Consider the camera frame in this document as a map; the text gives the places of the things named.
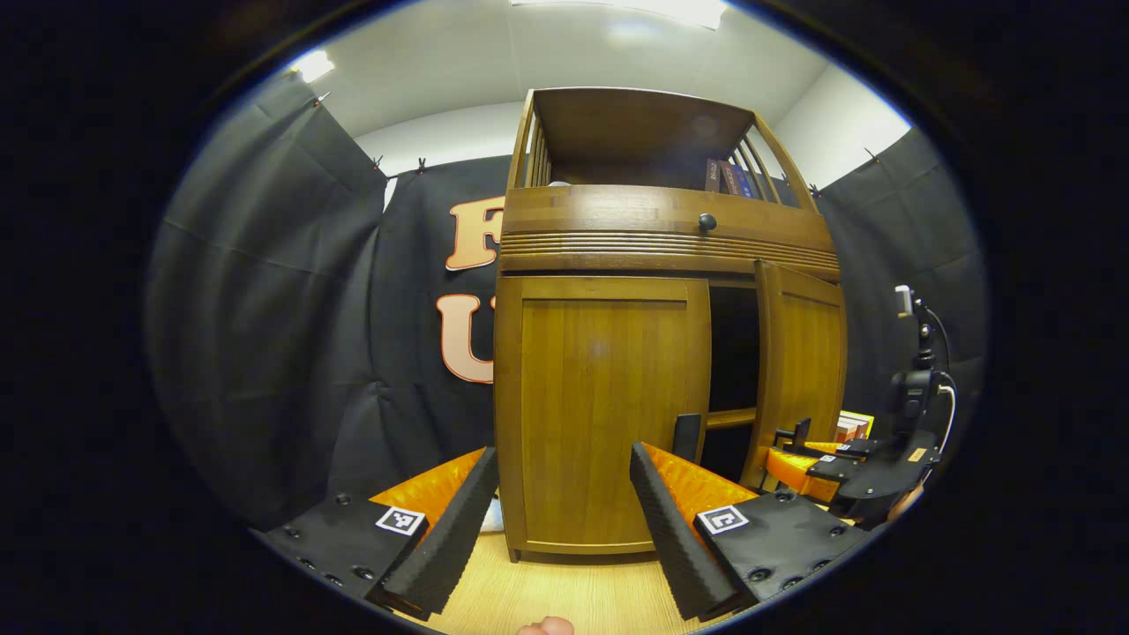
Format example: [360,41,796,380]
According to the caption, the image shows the ceiling panel light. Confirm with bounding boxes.
[512,0,729,32]

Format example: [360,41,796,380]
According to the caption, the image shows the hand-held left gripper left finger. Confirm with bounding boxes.
[251,446,500,623]

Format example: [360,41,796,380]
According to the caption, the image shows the wooden cabinet door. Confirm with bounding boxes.
[741,260,849,490]
[494,275,712,558]

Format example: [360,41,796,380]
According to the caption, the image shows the wooden double-door shoe cabinet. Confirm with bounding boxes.
[492,86,849,564]

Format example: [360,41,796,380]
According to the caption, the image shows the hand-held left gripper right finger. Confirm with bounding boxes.
[629,441,874,623]

